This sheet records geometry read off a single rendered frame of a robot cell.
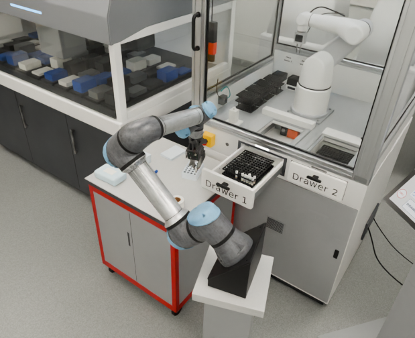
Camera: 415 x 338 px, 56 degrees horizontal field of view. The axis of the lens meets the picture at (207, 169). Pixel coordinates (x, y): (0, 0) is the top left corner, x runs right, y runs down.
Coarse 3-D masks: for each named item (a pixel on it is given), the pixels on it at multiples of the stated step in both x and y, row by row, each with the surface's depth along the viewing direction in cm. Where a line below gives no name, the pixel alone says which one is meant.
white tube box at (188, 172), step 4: (188, 164) 215; (196, 164) 215; (184, 168) 211; (188, 168) 211; (192, 168) 211; (200, 168) 212; (184, 172) 208; (188, 172) 209; (192, 172) 208; (200, 172) 213; (184, 176) 209; (188, 176) 208; (192, 176) 207; (196, 176) 207
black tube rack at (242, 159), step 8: (248, 152) 207; (232, 160) 200; (240, 160) 200; (248, 160) 201; (256, 160) 201; (264, 160) 201; (272, 160) 201; (232, 168) 195; (240, 168) 194; (248, 168) 195; (256, 168) 195; (264, 168) 195; (232, 176) 194; (256, 176) 190; (248, 184) 189
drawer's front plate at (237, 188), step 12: (204, 168) 189; (204, 180) 191; (216, 180) 187; (228, 180) 182; (216, 192) 190; (228, 192) 185; (240, 192) 181; (252, 192) 176; (240, 204) 184; (252, 204) 180
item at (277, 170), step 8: (240, 152) 212; (256, 152) 210; (224, 160) 201; (280, 160) 203; (216, 168) 195; (272, 168) 207; (280, 168) 201; (264, 176) 200; (272, 176) 195; (256, 184) 195; (264, 184) 189; (256, 192) 184
